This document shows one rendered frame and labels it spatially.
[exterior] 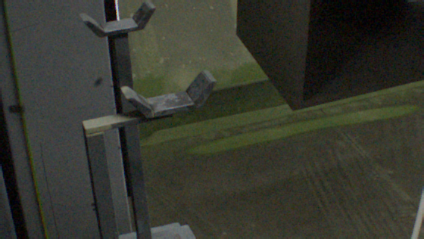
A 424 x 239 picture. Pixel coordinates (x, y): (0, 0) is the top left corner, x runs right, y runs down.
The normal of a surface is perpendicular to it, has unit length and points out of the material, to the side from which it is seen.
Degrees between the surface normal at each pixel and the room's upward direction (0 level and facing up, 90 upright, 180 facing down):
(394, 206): 0
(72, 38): 90
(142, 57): 57
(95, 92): 90
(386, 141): 0
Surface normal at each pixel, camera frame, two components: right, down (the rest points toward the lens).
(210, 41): 0.23, -0.13
